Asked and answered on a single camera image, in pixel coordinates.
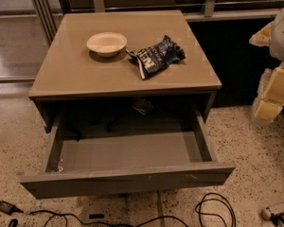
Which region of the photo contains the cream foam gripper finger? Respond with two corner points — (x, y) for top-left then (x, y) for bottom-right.
(249, 22), (273, 47)

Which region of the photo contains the grey top drawer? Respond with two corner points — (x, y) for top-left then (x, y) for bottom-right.
(20, 107), (235, 199)

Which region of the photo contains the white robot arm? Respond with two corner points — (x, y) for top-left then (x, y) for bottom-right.
(249, 8), (284, 122)

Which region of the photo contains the grey cabinet with tan top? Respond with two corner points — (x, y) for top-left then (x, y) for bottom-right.
(29, 10), (222, 127)

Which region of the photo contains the small packet inside drawer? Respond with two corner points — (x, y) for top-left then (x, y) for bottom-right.
(133, 98), (153, 115)

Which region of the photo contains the blue crumpled snack bag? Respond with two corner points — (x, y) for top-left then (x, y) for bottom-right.
(126, 35), (186, 79)

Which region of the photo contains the white power strip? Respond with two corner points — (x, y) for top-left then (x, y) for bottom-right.
(260, 202), (284, 220)

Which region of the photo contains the white bowl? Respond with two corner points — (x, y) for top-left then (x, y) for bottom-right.
(86, 32), (127, 58)

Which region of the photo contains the black power adapter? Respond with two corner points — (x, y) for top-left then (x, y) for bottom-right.
(0, 201), (23, 215)

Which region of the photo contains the looped black cable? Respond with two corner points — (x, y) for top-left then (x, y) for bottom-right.
(194, 192), (237, 227)

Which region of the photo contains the black floor cable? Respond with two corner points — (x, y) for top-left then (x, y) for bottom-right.
(27, 209), (189, 227)

